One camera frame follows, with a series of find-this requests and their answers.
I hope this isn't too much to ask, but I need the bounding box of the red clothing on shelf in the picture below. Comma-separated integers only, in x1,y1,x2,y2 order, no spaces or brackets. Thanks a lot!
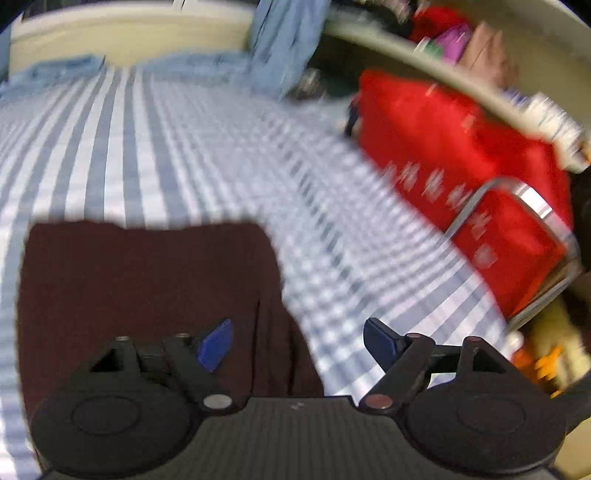
408,5,470,43

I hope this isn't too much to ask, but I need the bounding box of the white curved shelf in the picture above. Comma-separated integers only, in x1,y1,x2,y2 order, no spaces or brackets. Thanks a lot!
325,1,590,173

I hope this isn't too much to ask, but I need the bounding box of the blue white checked bedsheet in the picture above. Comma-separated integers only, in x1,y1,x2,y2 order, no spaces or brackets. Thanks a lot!
1,67,512,479

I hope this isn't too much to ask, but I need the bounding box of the dark maroon printed shirt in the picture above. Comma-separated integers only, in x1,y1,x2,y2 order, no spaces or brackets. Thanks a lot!
15,221,325,423

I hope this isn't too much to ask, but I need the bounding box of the grey metal chair frame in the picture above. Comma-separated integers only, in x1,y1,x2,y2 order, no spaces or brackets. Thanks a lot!
444,177,583,333

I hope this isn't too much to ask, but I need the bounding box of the red fabric tote bag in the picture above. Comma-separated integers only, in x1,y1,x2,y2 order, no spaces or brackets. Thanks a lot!
356,70,573,316

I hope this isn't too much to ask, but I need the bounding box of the right blue curtain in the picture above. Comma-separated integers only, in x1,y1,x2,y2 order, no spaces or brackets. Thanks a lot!
137,0,331,98

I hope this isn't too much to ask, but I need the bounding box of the pink handbag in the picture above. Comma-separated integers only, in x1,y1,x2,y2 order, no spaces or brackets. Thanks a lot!
435,24,472,65

